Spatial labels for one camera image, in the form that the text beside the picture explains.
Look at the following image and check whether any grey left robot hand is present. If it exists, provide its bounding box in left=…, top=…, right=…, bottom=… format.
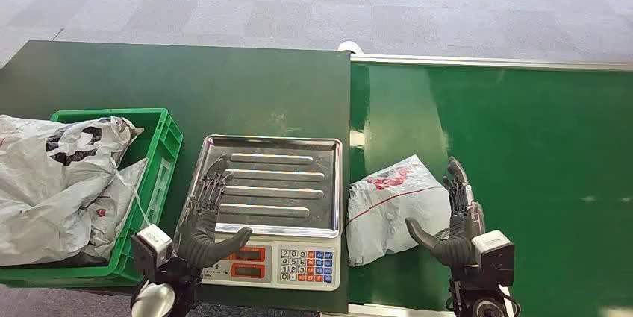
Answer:
left=175, top=156, right=254, bottom=270

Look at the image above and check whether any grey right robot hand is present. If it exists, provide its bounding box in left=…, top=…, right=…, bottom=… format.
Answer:
left=405, top=156, right=487, bottom=270

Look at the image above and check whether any white package with red print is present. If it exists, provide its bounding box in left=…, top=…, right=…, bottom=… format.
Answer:
left=345, top=154, right=452, bottom=269

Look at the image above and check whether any small grey package red dot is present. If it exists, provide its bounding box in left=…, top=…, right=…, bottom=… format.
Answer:
left=81, top=157, right=149, bottom=261

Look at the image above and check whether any green conveyor belt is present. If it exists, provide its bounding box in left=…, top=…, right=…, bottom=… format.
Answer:
left=347, top=60, right=633, bottom=317

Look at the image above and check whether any large grey package black print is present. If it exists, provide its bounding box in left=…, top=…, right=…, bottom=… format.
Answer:
left=0, top=115, right=146, bottom=267

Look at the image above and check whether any white conveyor roller cap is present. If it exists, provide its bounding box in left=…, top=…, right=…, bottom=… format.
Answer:
left=337, top=40, right=366, bottom=54

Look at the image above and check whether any white electronic scale base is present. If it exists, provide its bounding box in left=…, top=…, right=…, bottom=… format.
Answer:
left=200, top=225, right=343, bottom=292

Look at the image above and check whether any green plastic crate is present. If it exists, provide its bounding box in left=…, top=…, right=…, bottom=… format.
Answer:
left=0, top=107, right=184, bottom=289

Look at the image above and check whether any steel weighing tray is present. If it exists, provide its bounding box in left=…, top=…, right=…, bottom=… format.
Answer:
left=175, top=134, right=343, bottom=240

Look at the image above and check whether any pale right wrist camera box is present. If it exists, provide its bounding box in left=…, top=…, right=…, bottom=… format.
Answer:
left=471, top=229, right=516, bottom=289

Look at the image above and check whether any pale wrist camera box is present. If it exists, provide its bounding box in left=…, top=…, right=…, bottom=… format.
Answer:
left=130, top=224, right=175, bottom=283
left=471, top=229, right=516, bottom=289

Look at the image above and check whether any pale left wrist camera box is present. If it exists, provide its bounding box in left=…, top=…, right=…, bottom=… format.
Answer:
left=130, top=224, right=175, bottom=283

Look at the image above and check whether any aluminium conveyor side rail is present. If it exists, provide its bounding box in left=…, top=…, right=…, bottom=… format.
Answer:
left=321, top=303, right=456, bottom=317
left=349, top=52, right=633, bottom=72

